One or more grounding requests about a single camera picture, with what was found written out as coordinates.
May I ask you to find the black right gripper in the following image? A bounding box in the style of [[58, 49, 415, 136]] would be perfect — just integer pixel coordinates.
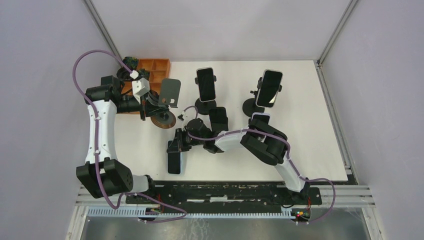
[[167, 128, 205, 153]]

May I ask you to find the black cased phone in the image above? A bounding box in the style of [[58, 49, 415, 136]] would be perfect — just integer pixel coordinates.
[[167, 152, 182, 175]]

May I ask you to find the wood base phone stand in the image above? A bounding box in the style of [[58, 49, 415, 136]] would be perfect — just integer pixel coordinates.
[[150, 78, 181, 129]]

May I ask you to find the black folding phone stand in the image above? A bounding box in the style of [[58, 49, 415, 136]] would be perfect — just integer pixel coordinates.
[[208, 106, 229, 133]]

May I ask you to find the lilac cased phone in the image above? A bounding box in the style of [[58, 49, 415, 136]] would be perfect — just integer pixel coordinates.
[[249, 112, 271, 124]]

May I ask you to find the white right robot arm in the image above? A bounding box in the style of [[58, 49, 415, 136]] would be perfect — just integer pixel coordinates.
[[166, 118, 310, 204]]

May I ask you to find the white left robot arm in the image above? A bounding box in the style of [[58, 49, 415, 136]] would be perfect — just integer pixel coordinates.
[[76, 75, 157, 204]]

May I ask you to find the black round base phone stand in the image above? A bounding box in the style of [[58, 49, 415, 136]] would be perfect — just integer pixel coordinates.
[[195, 76, 217, 115]]

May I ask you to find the clear cased phone on stand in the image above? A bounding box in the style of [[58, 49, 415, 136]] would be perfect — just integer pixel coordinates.
[[196, 67, 216, 102]]

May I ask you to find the wooden compartment tray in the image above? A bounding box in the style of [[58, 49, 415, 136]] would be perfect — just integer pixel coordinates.
[[117, 58, 171, 114]]

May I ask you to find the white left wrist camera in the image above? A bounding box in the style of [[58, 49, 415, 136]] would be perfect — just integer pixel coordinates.
[[131, 78, 150, 105]]

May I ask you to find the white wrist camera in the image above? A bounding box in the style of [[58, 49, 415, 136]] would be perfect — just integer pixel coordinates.
[[177, 114, 185, 121], [131, 78, 150, 105]]

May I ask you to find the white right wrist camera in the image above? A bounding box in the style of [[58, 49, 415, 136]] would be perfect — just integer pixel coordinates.
[[177, 114, 185, 121]]

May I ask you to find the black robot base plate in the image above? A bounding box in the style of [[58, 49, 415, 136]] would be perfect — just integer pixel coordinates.
[[145, 180, 323, 217]]

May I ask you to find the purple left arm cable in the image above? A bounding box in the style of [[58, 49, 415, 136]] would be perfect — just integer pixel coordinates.
[[72, 49, 188, 224]]

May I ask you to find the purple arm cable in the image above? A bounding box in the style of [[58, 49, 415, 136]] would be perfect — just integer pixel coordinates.
[[181, 105, 337, 225], [72, 49, 188, 224]]

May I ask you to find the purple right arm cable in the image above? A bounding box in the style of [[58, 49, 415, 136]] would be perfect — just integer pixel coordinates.
[[181, 105, 337, 225]]

